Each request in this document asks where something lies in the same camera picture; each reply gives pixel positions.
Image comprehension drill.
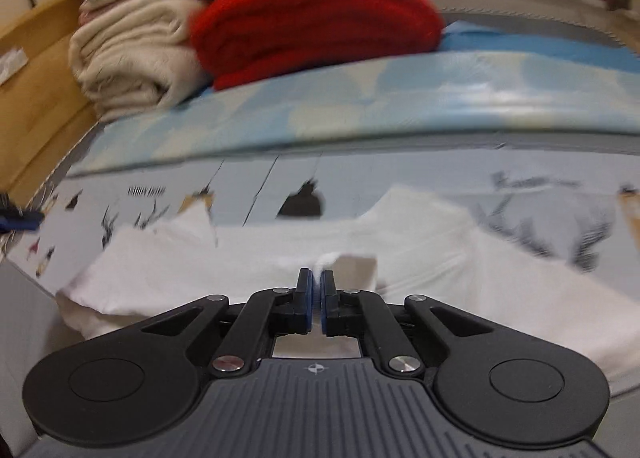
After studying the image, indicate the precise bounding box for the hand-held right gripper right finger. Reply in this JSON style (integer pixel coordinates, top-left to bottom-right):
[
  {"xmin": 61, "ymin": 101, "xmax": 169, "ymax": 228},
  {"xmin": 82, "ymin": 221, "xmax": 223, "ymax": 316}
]
[{"xmin": 320, "ymin": 269, "xmax": 497, "ymax": 380}]

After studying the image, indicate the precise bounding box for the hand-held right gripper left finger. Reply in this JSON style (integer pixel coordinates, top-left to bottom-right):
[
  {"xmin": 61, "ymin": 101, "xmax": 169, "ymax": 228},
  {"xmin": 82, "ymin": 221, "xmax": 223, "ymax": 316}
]
[{"xmin": 141, "ymin": 268, "xmax": 316, "ymax": 380}]

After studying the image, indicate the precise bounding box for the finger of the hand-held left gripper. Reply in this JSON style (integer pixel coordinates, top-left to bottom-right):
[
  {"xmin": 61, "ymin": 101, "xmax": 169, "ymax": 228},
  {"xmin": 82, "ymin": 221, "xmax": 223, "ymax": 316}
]
[{"xmin": 0, "ymin": 192, "xmax": 45, "ymax": 232}]

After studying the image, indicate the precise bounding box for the white cloth garment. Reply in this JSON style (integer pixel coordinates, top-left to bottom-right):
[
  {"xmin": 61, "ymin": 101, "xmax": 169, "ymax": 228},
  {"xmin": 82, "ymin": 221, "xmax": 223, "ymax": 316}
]
[{"xmin": 56, "ymin": 185, "xmax": 640, "ymax": 396}]

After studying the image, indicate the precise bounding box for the grey printed bed sheet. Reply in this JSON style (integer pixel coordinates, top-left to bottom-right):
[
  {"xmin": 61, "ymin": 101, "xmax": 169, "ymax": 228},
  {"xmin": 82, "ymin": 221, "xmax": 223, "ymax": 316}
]
[{"xmin": 0, "ymin": 141, "xmax": 640, "ymax": 401}]

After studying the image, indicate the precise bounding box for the cream folded blanket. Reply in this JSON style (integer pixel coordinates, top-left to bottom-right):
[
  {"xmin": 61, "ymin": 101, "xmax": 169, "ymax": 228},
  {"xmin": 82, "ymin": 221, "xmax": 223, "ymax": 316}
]
[{"xmin": 67, "ymin": 0, "xmax": 212, "ymax": 122}]

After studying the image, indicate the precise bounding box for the light blue patterned mat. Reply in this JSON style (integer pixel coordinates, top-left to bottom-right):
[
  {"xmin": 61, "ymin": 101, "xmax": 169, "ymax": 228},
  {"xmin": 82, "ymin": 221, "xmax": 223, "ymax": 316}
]
[{"xmin": 70, "ymin": 21, "xmax": 640, "ymax": 175}]

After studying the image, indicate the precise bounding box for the red folded blanket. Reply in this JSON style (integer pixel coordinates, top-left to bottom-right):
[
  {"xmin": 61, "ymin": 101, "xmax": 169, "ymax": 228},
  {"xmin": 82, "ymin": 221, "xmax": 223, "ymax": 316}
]
[{"xmin": 189, "ymin": 0, "xmax": 447, "ymax": 92}]

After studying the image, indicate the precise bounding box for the grey quilted mattress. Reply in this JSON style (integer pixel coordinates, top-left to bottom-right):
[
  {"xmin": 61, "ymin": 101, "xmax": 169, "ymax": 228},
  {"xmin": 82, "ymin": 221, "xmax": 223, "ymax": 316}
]
[{"xmin": 425, "ymin": 0, "xmax": 628, "ymax": 48}]

